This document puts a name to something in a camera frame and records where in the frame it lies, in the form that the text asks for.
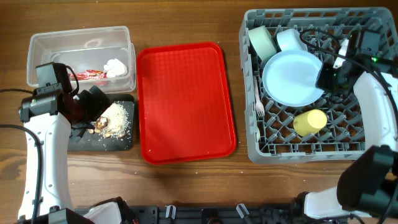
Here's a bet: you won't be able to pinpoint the clear plastic waste bin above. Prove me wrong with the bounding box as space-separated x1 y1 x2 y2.
26 26 136 93

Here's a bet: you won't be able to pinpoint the black waste tray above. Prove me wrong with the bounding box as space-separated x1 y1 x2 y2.
68 94 135 152

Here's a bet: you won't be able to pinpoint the red snack wrapper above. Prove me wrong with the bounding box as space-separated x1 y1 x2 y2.
75 70 107 86

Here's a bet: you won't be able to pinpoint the small light blue bowl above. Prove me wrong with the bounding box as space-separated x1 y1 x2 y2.
276 29 308 51

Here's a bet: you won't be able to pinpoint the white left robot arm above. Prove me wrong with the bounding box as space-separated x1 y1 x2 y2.
18 84 134 223

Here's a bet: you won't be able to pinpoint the white plastic spoon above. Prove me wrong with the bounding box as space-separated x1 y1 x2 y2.
256 127 261 142

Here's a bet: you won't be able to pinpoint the large light blue plate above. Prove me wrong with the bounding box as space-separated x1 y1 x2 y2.
262 50 324 107

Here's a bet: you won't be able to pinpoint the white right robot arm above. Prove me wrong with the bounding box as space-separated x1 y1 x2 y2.
302 56 397 223

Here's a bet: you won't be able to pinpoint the white napkin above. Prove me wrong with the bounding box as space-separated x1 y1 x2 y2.
103 58 128 78

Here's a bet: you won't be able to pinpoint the mint green bowl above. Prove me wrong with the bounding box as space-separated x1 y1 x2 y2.
248 26 277 62

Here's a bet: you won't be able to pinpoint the yellow plastic cup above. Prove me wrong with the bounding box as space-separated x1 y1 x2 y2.
293 109 328 136

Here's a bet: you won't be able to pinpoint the grey dishwasher rack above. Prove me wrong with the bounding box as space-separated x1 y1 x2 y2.
239 7 397 164

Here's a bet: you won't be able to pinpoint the red serving tray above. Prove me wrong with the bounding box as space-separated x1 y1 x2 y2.
137 42 237 165

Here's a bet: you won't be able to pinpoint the white plastic fork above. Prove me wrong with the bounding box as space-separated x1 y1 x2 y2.
253 76 265 117

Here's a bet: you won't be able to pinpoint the rice and food scraps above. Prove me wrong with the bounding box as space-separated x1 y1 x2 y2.
88 103 130 138

